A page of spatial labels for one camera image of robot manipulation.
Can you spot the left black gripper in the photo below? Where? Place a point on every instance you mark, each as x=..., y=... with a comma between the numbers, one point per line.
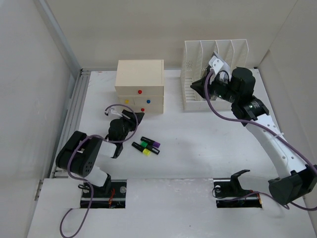
x=132, y=122

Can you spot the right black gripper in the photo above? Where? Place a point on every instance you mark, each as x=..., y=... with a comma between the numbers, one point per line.
x=199, y=86

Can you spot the green capped black highlighter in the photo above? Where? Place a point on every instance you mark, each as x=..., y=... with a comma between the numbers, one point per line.
x=138, y=146

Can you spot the purple capped black highlighter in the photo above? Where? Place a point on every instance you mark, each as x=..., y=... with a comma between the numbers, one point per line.
x=150, y=142

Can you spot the black marker pen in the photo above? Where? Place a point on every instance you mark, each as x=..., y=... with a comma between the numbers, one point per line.
x=153, y=149

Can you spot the yellow highlighter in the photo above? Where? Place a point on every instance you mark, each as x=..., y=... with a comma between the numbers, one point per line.
x=146, y=152

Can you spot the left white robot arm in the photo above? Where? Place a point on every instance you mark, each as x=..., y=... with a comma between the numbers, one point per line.
x=79, y=154

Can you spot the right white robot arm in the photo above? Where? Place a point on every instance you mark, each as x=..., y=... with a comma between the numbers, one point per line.
x=297, y=176

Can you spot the cream drawer cabinet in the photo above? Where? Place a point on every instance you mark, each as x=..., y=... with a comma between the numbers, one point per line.
x=146, y=72

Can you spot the white mesh file organizer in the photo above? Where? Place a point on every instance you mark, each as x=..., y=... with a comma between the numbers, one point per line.
x=196, y=57

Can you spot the dark grey booklet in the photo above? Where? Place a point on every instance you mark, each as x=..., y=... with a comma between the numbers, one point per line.
x=224, y=75

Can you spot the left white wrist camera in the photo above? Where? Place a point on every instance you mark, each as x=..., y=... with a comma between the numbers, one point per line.
x=111, y=112

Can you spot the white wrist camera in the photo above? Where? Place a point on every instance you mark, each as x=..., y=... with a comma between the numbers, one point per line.
x=111, y=112
x=216, y=64

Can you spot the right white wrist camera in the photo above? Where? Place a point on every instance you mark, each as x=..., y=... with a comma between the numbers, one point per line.
x=216, y=64

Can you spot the aluminium rail frame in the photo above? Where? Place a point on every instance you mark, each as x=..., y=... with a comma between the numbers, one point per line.
x=74, y=109

